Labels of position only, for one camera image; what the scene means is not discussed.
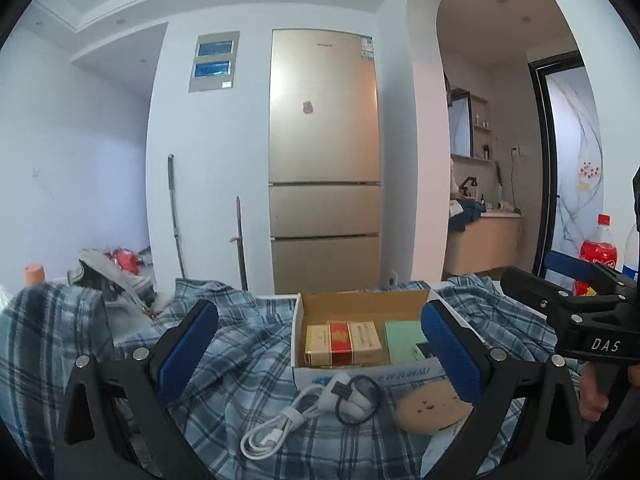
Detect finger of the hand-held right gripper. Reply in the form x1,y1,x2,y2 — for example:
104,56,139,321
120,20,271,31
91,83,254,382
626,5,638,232
544,251,628,293
501,267,586,323

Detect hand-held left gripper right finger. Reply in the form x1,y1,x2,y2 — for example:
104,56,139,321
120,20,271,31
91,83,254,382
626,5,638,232
420,301,586,480

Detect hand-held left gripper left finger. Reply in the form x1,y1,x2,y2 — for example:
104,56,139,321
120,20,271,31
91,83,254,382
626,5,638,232
54,299,221,480

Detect green box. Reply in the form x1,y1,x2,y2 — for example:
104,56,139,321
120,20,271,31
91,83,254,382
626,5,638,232
385,320,426,365

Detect round wooden disc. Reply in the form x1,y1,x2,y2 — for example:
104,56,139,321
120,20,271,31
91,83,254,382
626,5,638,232
395,382,475,435

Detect black cord loop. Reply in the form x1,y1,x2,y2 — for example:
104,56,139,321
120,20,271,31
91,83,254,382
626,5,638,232
334,374,382,427

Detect cardboard box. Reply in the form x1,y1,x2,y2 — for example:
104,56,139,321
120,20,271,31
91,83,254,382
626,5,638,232
291,288,453,395

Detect red cigarette pack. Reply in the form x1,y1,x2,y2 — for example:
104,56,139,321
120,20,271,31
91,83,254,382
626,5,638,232
327,321,353,365

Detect white charging cable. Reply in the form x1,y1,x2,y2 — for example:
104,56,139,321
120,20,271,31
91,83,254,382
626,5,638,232
240,372,361,461

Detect person's right hand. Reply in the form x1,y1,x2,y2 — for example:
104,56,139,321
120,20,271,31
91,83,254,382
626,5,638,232
579,365,608,421

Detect red iced tea bottle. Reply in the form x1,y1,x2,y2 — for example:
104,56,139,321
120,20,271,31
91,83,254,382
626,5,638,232
574,214,621,297

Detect blue plaid cloth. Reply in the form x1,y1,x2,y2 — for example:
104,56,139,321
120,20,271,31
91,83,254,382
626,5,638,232
0,275,581,480

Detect wooden vanity cabinet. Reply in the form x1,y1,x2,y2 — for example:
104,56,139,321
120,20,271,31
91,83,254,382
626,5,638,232
444,210,526,278

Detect clear bottle blue label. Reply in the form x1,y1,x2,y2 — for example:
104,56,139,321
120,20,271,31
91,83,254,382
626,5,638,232
621,222,640,283

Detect dark blue clothes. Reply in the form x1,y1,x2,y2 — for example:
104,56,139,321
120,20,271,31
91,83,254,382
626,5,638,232
447,197,485,232

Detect black framed glass door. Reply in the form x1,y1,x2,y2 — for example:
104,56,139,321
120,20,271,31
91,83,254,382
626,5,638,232
527,50,608,286

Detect grey white bag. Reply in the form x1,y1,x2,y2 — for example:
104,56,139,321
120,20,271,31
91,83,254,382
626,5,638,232
67,247,156,313

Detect bathroom mirror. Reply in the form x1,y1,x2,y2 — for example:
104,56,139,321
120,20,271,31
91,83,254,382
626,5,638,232
448,91,475,158

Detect gold refrigerator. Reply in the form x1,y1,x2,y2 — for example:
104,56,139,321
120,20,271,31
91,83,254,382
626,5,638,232
268,29,383,295

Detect grey electrical panel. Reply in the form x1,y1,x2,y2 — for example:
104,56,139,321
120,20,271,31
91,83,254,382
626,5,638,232
188,31,241,93

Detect grey mop handle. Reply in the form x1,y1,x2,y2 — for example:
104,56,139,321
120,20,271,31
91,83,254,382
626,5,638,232
167,154,185,281

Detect wall shelf with bottles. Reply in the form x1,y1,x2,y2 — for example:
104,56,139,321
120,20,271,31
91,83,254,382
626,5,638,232
470,95,493,161

